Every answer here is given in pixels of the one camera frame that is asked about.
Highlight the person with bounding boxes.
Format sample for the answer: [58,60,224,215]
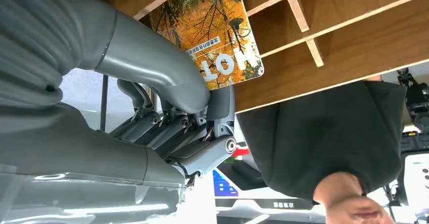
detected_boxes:
[236,76,408,224]

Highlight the wooden slotted card rack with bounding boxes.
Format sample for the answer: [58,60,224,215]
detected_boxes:
[62,0,429,115]

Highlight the thin black pole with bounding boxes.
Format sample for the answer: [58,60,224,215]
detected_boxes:
[99,75,109,132]

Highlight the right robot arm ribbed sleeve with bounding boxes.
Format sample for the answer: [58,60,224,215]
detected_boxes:
[0,0,80,108]

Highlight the monitor with blue screen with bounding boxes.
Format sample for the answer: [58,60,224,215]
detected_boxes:
[212,168,317,213]

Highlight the black equipment box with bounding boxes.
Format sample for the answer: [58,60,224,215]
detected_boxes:
[400,131,429,153]

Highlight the white machine housing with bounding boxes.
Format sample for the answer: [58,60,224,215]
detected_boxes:
[397,151,429,210]

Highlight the black camera on stand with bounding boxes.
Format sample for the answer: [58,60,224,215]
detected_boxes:
[397,67,429,133]

